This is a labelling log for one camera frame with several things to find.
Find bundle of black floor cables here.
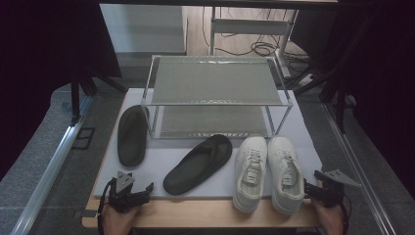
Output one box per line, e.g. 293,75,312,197
201,6,311,68

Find white power strip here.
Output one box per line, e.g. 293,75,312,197
298,72,318,87

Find aluminium floor rail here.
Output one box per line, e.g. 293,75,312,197
321,102,397,235
11,97,94,235

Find black tripod stand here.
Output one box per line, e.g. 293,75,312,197
293,63,357,133
69,70,129,124

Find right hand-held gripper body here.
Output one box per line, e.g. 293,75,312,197
317,168,362,209

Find person's left hand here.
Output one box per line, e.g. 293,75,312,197
103,206,140,235

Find white lace-up sneaker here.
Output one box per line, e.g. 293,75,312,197
267,135,306,216
232,135,269,214

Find metal shoe rack grey shelves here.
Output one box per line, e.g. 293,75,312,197
140,54,294,140

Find white cabinet panel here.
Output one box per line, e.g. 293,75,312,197
99,3,188,55

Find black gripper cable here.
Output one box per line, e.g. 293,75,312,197
96,180,115,235
339,194,352,235

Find person's right hand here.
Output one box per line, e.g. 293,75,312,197
310,198,346,235

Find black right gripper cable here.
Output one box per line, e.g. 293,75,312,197
339,194,352,235

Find pale grey table mat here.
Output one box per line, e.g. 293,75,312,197
92,87,324,200

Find white metal frame stand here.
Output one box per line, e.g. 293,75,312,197
208,6,300,78

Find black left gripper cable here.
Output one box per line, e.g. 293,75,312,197
96,180,115,235

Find dark curtain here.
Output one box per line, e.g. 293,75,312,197
0,0,122,181
289,0,415,199

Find black slipper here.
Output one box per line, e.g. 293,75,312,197
162,133,234,197
116,104,151,168

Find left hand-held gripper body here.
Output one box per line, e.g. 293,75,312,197
107,170,149,213

